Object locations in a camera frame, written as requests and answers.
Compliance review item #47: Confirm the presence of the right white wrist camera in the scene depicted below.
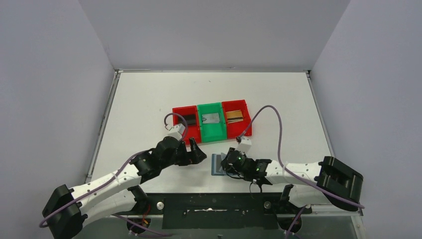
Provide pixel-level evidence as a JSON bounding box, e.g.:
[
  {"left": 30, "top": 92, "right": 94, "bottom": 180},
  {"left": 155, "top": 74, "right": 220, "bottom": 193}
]
[{"left": 235, "top": 136, "right": 252, "bottom": 154}]

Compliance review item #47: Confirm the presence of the teal card holder wallet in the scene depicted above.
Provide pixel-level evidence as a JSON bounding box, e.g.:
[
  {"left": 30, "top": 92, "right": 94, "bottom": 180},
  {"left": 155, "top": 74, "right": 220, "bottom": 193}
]
[{"left": 211, "top": 153, "right": 227, "bottom": 176}]

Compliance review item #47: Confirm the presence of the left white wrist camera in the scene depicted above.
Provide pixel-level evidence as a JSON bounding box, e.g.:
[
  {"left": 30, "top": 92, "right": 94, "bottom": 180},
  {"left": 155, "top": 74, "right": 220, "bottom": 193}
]
[{"left": 165, "top": 123, "right": 186, "bottom": 141}]

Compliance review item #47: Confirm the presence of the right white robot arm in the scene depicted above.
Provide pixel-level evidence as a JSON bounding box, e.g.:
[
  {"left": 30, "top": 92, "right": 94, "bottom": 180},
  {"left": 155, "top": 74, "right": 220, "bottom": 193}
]
[{"left": 220, "top": 148, "right": 364, "bottom": 212}]

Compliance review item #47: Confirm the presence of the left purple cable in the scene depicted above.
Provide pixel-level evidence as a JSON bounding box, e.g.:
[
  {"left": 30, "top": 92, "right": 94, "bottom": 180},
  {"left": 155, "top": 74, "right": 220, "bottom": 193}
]
[{"left": 39, "top": 113, "right": 189, "bottom": 238}]

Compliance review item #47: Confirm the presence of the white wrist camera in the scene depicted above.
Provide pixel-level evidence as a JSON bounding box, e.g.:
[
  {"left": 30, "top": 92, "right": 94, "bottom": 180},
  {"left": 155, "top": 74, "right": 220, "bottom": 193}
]
[
  {"left": 165, "top": 123, "right": 186, "bottom": 141},
  {"left": 235, "top": 136, "right": 252, "bottom": 154}
]

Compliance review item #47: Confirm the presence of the gold credit card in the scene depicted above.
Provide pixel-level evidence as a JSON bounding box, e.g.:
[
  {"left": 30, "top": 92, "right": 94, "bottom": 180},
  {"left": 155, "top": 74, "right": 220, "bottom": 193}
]
[{"left": 226, "top": 110, "right": 244, "bottom": 123}]

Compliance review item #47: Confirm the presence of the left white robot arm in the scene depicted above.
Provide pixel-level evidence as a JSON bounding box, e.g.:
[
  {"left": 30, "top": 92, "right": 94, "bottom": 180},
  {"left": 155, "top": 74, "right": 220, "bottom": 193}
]
[{"left": 39, "top": 136, "right": 207, "bottom": 239}]

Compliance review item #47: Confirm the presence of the green plastic bin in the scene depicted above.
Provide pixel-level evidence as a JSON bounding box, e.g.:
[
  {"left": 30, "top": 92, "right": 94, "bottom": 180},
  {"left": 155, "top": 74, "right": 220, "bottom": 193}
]
[{"left": 197, "top": 102, "right": 227, "bottom": 143}]

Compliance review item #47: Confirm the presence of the red plastic bin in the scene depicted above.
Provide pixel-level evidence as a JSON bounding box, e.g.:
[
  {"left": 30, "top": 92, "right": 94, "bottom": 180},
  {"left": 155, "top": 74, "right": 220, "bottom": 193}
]
[
  {"left": 221, "top": 100, "right": 251, "bottom": 139},
  {"left": 172, "top": 106, "right": 202, "bottom": 144}
]

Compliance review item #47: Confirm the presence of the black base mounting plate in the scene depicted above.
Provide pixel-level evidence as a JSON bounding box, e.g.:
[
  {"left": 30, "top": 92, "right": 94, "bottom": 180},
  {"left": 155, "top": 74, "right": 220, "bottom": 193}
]
[{"left": 121, "top": 192, "right": 300, "bottom": 230}]

